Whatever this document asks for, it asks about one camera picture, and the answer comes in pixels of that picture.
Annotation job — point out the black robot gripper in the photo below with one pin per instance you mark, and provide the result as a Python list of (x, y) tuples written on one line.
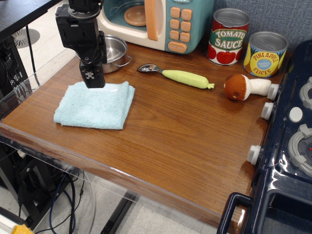
[(77, 23)]

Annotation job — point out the light blue towel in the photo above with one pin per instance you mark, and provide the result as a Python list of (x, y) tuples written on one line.
[(99, 108)]

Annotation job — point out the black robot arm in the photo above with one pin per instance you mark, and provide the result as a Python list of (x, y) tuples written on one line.
[(78, 28)]

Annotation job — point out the small steel pot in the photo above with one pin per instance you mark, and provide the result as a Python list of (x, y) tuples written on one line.
[(108, 49)]

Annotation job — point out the teal toy microwave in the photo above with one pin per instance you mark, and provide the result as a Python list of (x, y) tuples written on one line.
[(175, 26)]

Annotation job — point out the black desk at left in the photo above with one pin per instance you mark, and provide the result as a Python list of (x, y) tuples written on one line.
[(16, 14)]

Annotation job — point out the plush brown mushroom toy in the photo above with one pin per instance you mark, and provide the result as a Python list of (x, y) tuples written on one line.
[(239, 87)]

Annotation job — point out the tomato sauce can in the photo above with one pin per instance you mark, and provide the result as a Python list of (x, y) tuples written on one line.
[(228, 33)]

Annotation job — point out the pineapple slices can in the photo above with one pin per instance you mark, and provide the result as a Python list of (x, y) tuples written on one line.
[(265, 54)]

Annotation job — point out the dark blue toy stove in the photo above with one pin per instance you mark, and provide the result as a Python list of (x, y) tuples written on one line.
[(281, 199)]

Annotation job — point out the spoon with green handle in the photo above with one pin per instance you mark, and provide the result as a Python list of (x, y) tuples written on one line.
[(183, 77)]

